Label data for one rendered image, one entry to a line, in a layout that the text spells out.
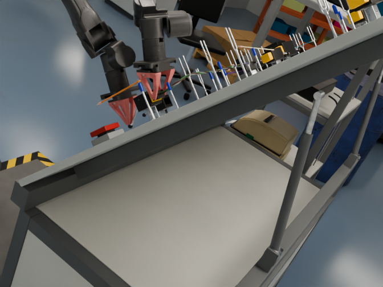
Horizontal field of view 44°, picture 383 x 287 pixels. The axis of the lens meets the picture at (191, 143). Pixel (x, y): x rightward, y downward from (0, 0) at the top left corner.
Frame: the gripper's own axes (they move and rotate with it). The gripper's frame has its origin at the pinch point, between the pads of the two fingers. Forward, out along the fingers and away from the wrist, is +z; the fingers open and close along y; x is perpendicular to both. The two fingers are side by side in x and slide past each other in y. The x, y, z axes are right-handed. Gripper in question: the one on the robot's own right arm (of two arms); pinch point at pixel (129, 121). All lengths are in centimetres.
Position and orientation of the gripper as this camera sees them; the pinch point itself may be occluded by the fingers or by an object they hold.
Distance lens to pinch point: 135.4
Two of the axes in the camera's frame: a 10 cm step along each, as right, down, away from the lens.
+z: 2.5, 9.6, 1.5
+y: 6.2, -2.8, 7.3
